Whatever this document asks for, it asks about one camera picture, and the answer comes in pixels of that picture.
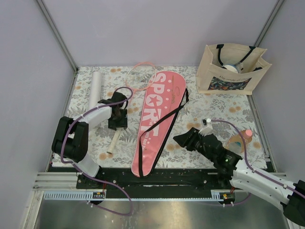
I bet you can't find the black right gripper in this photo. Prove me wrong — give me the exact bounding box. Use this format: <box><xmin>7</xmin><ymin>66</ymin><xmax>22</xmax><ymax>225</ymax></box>
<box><xmin>173</xmin><ymin>127</ymin><xmax>215</xmax><ymax>162</ymax></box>

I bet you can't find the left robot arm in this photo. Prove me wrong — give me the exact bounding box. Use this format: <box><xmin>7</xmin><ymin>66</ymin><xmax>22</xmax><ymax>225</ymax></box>
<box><xmin>51</xmin><ymin>92</ymin><xmax>128</xmax><ymax>188</ymax></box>

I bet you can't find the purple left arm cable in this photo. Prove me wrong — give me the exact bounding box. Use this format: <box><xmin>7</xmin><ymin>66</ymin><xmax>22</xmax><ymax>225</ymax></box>
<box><xmin>59</xmin><ymin>86</ymin><xmax>133</xmax><ymax>217</ymax></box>

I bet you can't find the white shuttlecock tube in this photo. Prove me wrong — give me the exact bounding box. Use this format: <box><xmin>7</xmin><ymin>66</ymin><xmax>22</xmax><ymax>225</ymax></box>
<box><xmin>88</xmin><ymin>72</ymin><xmax>103</xmax><ymax>110</ymax></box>

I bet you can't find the floral table cloth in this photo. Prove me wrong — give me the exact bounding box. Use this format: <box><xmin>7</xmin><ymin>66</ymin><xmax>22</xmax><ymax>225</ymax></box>
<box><xmin>66</xmin><ymin>66</ymin><xmax>267</xmax><ymax>169</ymax></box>

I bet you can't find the white slotted cable duct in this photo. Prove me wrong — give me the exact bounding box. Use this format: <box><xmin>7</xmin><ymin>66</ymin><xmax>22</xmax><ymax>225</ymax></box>
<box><xmin>44</xmin><ymin>187</ymin><xmax>222</xmax><ymax>201</ymax></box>

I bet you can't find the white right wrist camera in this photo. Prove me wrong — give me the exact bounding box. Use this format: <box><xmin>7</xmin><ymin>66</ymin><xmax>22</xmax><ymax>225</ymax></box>
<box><xmin>199</xmin><ymin>118</ymin><xmax>213</xmax><ymax>136</ymax></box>

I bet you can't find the water bottle in tote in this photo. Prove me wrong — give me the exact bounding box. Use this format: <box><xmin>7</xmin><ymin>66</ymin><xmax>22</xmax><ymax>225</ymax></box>
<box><xmin>222</xmin><ymin>62</ymin><xmax>244</xmax><ymax>73</ymax></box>

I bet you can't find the pink racket bag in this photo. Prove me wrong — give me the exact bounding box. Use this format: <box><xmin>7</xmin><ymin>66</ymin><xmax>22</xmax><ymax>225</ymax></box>
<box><xmin>131</xmin><ymin>71</ymin><xmax>189</xmax><ymax>177</ymax></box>

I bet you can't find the beige canvas tote bag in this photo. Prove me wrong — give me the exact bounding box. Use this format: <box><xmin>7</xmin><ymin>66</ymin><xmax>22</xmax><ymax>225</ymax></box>
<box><xmin>196</xmin><ymin>43</ymin><xmax>272</xmax><ymax>95</ymax></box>

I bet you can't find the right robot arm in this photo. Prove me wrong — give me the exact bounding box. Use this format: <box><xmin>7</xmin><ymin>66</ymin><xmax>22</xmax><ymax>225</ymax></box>
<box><xmin>173</xmin><ymin>128</ymin><xmax>305</xmax><ymax>226</ymax></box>

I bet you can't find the pink capped bottle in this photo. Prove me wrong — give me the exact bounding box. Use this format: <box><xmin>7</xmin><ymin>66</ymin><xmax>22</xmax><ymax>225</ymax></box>
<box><xmin>225</xmin><ymin>129</ymin><xmax>253</xmax><ymax>154</ymax></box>

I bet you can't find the pink racket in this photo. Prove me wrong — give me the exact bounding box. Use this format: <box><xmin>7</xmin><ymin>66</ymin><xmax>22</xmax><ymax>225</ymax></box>
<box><xmin>106</xmin><ymin>62</ymin><xmax>157</xmax><ymax>155</ymax></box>

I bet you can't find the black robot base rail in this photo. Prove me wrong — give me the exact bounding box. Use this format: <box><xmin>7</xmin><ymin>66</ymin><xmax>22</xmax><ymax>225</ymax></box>
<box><xmin>76</xmin><ymin>167</ymin><xmax>246</xmax><ymax>198</ymax></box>

